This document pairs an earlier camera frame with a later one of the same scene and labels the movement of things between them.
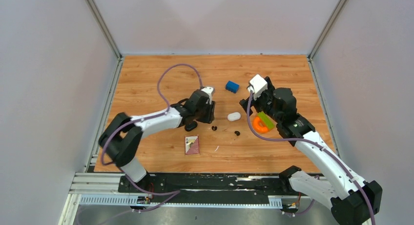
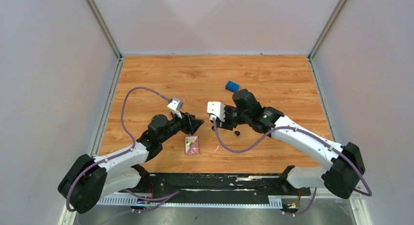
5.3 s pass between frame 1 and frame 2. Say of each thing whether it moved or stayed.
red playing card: stayed
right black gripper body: moved
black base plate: stayed
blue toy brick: stayed
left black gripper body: moved
